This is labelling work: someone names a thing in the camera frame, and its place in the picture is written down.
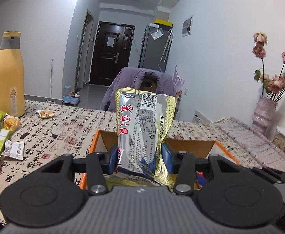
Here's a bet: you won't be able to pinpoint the silver gold snack bag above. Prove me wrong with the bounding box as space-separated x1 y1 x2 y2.
115 87 176 188

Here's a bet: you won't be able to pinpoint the orange cardboard snack box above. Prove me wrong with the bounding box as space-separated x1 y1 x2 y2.
89 130 240 189

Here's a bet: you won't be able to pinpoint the calligraphy print tablecloth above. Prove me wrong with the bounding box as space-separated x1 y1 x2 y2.
0 99 285 232

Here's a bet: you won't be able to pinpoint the blue pet water feeder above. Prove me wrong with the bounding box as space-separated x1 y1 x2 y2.
62 86 80 106

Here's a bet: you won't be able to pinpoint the small orange snack packet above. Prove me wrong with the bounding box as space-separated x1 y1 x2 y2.
35 109 56 119

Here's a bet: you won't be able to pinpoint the white red snack packet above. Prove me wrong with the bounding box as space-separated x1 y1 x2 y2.
1 140 25 161

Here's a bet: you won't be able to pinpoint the wooden chair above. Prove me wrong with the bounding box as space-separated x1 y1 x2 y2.
139 75 158 93

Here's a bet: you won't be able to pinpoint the pink ribbed flower vase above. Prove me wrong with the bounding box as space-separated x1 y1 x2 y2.
251 96 277 135

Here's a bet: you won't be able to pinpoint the purple jacket on chair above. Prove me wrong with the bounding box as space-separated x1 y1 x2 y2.
100 67 176 112

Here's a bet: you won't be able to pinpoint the orange cracker packet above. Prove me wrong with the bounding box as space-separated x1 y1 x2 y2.
2 114 21 132

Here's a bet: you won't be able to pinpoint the dried pink roses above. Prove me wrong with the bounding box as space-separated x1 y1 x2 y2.
252 32 285 103

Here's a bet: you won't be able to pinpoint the dark brown entrance door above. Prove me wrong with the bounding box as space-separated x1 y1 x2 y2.
90 21 135 86

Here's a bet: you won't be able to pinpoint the grey refrigerator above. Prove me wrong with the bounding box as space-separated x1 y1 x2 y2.
138 23 173 72

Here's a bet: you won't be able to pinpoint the yellow thermos bottle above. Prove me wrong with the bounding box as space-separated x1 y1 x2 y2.
0 31 25 117

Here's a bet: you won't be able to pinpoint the yellow box on refrigerator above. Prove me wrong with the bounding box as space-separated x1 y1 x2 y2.
154 19 173 27

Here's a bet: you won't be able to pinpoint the wall picture frame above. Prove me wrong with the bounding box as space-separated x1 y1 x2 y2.
182 16 193 37

